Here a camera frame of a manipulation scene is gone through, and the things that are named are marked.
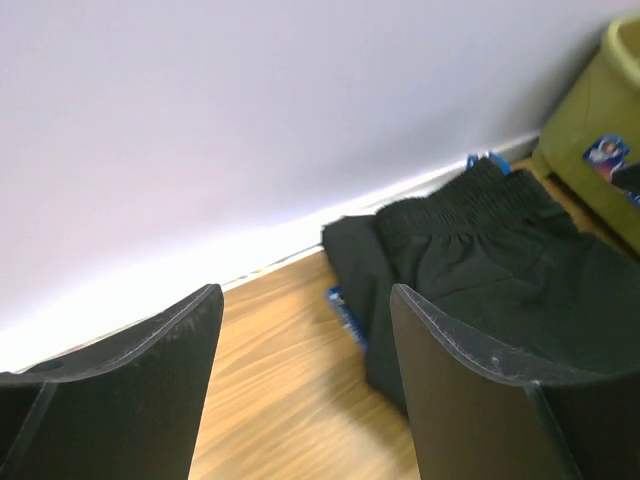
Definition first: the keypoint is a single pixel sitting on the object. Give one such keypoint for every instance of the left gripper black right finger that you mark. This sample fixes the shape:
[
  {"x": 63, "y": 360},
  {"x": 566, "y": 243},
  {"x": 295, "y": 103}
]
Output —
[{"x": 481, "y": 409}]

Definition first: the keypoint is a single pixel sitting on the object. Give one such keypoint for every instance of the blue white red patterned pants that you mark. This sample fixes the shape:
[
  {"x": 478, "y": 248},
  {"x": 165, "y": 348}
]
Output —
[{"x": 347, "y": 315}]

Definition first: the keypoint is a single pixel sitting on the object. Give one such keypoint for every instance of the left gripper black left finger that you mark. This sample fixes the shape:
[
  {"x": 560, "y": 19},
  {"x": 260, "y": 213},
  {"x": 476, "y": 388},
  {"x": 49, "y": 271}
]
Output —
[{"x": 126, "y": 407}]

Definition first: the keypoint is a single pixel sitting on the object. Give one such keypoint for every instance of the black garment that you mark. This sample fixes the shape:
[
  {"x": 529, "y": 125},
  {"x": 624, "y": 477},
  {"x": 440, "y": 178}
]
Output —
[{"x": 498, "y": 253}]

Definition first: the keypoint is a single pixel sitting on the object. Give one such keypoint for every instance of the olive green plastic bin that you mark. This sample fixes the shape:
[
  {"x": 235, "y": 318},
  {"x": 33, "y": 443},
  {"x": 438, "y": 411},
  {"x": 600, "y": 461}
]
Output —
[{"x": 594, "y": 132}]

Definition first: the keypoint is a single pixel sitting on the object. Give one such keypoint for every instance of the blue sticker on bin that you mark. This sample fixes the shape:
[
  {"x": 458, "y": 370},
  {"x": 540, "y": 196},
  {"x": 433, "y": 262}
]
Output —
[{"x": 607, "y": 156}]

